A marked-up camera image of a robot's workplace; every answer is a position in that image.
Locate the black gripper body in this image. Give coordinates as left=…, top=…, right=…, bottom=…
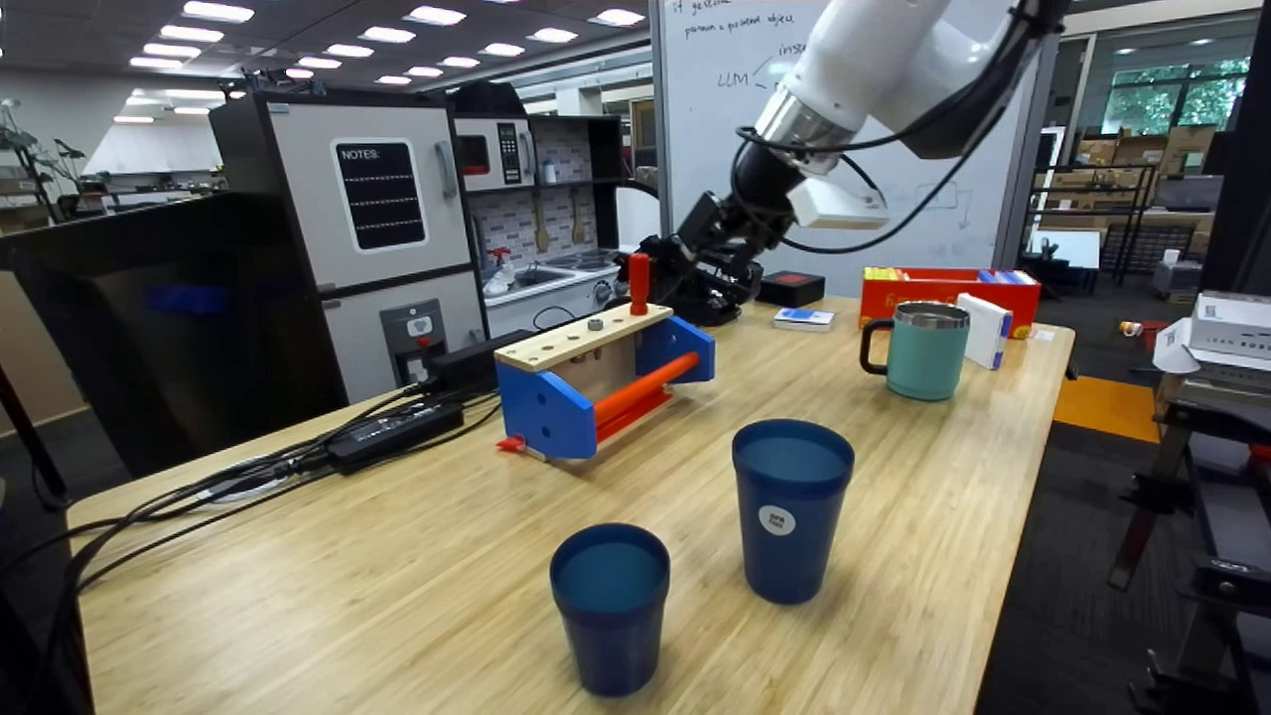
left=671, top=134, right=814, bottom=294

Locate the red handled screwdriver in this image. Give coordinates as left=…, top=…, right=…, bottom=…
left=622, top=251, right=659, bottom=321

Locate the black box with red patch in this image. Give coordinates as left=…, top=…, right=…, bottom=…
left=753, top=267, right=829, bottom=310

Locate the small blue white box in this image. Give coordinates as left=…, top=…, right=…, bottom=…
left=772, top=304, right=842, bottom=334

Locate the white toy kitchen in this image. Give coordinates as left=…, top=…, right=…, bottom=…
left=454, top=110, right=628, bottom=341

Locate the blue wooden toy toolbox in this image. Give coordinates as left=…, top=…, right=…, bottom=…
left=487, top=297, right=724, bottom=471

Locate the red box with yellow end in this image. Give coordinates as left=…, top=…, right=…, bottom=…
left=859, top=264, right=1050, bottom=339

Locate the tall blue plastic cup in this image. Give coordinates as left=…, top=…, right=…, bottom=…
left=728, top=418, right=863, bottom=614

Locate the black plug adapter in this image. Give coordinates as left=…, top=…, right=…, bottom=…
left=417, top=334, right=504, bottom=398

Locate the white cabinet machine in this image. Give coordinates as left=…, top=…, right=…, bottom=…
left=205, top=89, right=491, bottom=407

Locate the short blue plastic cup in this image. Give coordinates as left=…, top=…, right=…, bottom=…
left=546, top=522, right=675, bottom=705

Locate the black power brick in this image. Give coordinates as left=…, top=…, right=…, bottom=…
left=323, top=390, right=469, bottom=477

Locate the shelf with cardboard boxes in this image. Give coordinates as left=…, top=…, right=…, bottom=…
left=1033, top=120, right=1231, bottom=272

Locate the orange floor mat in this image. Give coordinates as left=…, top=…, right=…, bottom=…
left=1051, top=373, right=1168, bottom=451

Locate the white device stack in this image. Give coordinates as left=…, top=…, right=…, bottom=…
left=1147, top=287, right=1271, bottom=383

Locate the large black monitor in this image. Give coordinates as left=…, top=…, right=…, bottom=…
left=0, top=193, right=354, bottom=485

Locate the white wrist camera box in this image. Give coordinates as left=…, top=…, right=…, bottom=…
left=788, top=177, right=895, bottom=236

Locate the whiteboard with aluminium frame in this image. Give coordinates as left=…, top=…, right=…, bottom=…
left=646, top=0, right=1063, bottom=304

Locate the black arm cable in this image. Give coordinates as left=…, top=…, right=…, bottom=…
left=732, top=0, right=1070, bottom=264

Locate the teal mug with black handle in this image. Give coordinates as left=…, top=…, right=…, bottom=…
left=859, top=297, right=976, bottom=407

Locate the black metal cart frame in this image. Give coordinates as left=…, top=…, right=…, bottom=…
left=1108, top=390, right=1271, bottom=715

